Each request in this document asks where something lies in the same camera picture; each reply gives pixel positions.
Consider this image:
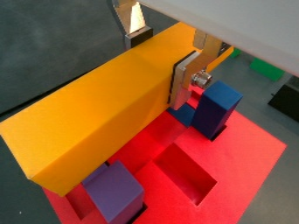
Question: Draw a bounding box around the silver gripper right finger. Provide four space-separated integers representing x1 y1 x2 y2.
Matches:
167 30 221 110

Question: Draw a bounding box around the purple U block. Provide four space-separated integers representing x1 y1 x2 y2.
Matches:
81 161 145 224

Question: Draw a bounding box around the green arch block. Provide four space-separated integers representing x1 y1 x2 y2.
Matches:
229 48 285 82

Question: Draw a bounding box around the dark blue U block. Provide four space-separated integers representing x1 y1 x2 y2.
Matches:
167 80 243 140

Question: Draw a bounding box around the yellow rectangular block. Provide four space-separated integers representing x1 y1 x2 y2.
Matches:
0 23 221 196

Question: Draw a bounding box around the red slotted board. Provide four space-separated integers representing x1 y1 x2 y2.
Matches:
41 84 288 224

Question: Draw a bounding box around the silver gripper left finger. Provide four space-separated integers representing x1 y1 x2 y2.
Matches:
112 0 153 49

